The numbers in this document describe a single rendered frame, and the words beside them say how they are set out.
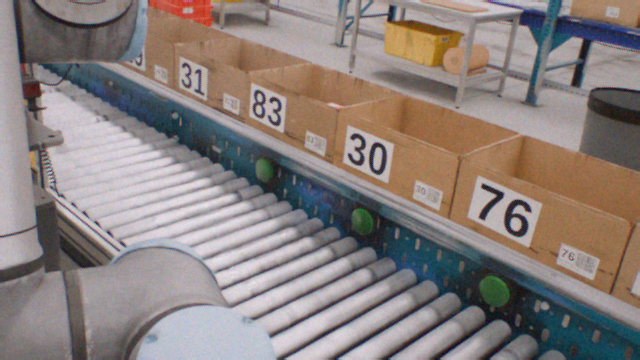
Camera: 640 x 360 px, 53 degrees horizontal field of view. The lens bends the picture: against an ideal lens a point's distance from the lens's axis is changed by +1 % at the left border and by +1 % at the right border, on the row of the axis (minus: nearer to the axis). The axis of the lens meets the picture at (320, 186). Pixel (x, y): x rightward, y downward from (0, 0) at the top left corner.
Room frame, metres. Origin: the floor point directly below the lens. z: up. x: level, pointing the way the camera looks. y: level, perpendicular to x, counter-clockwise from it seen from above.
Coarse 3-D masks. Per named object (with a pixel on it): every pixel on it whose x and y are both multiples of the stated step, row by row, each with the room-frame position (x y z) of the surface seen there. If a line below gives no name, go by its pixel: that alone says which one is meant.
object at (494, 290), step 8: (488, 280) 1.22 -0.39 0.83; (496, 280) 1.21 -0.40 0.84; (480, 288) 1.23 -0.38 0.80; (488, 288) 1.21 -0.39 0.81; (496, 288) 1.20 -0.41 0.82; (504, 288) 1.19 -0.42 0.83; (488, 296) 1.21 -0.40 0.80; (496, 296) 1.20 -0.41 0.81; (504, 296) 1.19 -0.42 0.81; (496, 304) 1.20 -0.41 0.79; (504, 304) 1.19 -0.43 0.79
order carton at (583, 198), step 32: (480, 160) 1.45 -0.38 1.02; (512, 160) 1.57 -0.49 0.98; (544, 160) 1.55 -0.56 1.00; (576, 160) 1.50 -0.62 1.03; (544, 192) 1.25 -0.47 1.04; (576, 192) 1.48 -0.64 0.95; (608, 192) 1.43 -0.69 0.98; (480, 224) 1.33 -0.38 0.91; (544, 224) 1.23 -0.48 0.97; (576, 224) 1.19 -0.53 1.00; (608, 224) 1.15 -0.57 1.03; (544, 256) 1.22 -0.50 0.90; (608, 256) 1.14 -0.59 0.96; (608, 288) 1.13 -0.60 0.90
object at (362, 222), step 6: (360, 210) 1.48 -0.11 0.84; (354, 216) 1.49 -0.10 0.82; (360, 216) 1.47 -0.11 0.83; (366, 216) 1.46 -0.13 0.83; (354, 222) 1.48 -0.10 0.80; (360, 222) 1.47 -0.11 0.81; (366, 222) 1.46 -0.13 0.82; (372, 222) 1.46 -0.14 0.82; (354, 228) 1.48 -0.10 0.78; (360, 228) 1.47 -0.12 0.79; (366, 228) 1.46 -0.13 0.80; (372, 228) 1.46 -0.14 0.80; (366, 234) 1.46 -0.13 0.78
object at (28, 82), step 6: (24, 72) 1.57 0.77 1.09; (24, 78) 1.51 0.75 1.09; (30, 78) 1.52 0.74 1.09; (24, 84) 1.49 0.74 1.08; (30, 84) 1.50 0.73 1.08; (36, 84) 1.51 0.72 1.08; (24, 90) 1.49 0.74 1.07; (30, 90) 1.50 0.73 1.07; (36, 90) 1.51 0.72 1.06; (24, 96) 1.48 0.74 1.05; (30, 96) 1.49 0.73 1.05; (36, 96) 1.51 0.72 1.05; (24, 102) 1.52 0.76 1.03; (30, 108) 1.54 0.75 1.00
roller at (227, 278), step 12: (300, 240) 1.45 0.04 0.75; (312, 240) 1.46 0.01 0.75; (324, 240) 1.48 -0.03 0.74; (336, 240) 1.51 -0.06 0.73; (276, 252) 1.38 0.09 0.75; (288, 252) 1.39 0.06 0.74; (300, 252) 1.42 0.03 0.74; (240, 264) 1.31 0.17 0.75; (252, 264) 1.32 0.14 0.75; (264, 264) 1.33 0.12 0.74; (276, 264) 1.35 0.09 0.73; (216, 276) 1.25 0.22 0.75; (228, 276) 1.26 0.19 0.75; (240, 276) 1.27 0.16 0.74; (252, 276) 1.30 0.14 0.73
